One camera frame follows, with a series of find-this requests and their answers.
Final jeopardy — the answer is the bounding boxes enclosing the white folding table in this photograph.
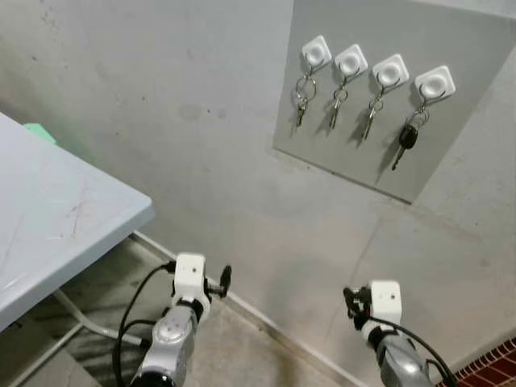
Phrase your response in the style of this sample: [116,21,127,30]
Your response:
[0,113,156,387]

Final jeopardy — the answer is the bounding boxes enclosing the green plastic object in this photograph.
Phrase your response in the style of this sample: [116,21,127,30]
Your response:
[23,123,59,148]

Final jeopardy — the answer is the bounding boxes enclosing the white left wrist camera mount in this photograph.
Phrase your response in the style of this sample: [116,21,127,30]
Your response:
[173,253,212,304]

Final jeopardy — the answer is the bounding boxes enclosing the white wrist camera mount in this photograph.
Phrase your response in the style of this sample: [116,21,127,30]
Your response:
[360,280,402,339]
[173,253,212,304]

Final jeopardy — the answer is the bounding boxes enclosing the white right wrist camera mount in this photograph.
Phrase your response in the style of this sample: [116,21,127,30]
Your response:
[360,280,402,339]

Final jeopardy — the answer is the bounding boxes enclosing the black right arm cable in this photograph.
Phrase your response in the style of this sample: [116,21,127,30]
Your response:
[352,311,457,387]

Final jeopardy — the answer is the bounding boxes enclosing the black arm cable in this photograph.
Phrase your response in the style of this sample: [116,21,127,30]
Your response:
[111,260,177,387]
[352,311,457,387]

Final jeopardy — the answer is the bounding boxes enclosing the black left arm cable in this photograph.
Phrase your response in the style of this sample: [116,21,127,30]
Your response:
[111,260,177,387]

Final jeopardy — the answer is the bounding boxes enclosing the black car key on ring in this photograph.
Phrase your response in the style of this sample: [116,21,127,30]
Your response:
[391,101,430,172]

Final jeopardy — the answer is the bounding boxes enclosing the long silver key on ring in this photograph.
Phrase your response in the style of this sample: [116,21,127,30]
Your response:
[361,87,386,142]

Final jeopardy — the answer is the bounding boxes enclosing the silver key bunch large ring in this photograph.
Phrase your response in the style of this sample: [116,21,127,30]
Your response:
[292,69,317,128]

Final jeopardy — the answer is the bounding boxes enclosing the silver keys on ring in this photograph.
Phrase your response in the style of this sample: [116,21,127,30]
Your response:
[327,77,350,131]

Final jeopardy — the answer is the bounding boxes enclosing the grey wall board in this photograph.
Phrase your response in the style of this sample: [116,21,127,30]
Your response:
[273,0,516,204]

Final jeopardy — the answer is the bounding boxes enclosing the white square wall hook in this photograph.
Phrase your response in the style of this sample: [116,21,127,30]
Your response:
[414,65,456,102]
[334,44,369,79]
[301,35,333,72]
[372,53,410,89]

